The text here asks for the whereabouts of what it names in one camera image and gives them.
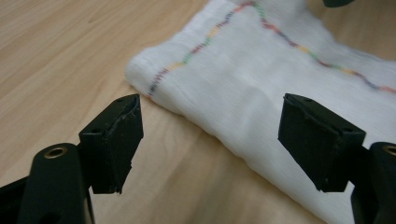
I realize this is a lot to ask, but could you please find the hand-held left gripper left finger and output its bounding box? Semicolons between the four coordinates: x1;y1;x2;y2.
78;93;145;194

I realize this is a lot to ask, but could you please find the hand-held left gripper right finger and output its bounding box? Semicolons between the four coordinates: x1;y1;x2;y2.
277;92;367;193

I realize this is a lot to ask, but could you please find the white cloth with coloured stitching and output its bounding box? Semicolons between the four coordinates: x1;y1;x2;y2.
125;0;396;224

